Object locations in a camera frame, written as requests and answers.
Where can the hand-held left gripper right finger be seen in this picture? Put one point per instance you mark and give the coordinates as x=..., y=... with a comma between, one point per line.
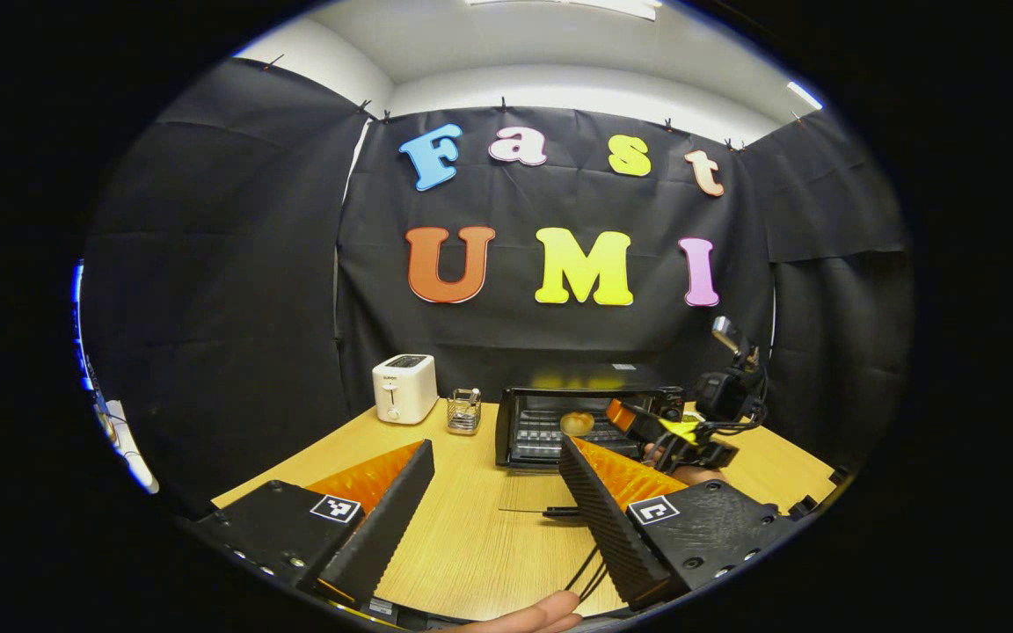
x=608, y=527

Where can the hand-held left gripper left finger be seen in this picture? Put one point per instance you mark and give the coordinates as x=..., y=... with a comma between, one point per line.
x=383, y=527

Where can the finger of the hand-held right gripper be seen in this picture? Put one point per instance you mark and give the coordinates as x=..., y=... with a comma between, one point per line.
x=638, y=422

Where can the black electric oven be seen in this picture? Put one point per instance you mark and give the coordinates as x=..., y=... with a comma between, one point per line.
x=594, y=382

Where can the round bread roll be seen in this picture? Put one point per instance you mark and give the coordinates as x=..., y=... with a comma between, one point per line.
x=577, y=424

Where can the white toaster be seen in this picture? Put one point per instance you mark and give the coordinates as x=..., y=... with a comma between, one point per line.
x=403, y=391

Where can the small clear glass holder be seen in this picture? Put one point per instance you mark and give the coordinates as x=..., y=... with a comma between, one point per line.
x=463, y=413

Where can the small ceiling light panel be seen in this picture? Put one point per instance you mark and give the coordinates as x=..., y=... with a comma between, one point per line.
x=805, y=95

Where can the black backdrop cloth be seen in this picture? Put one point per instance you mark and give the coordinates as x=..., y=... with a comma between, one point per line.
x=207, y=264

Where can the lit computer screen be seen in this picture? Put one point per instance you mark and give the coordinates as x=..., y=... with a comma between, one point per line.
x=80, y=334

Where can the large ceiling light panel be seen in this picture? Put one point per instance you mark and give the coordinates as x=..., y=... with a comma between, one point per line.
x=594, y=5

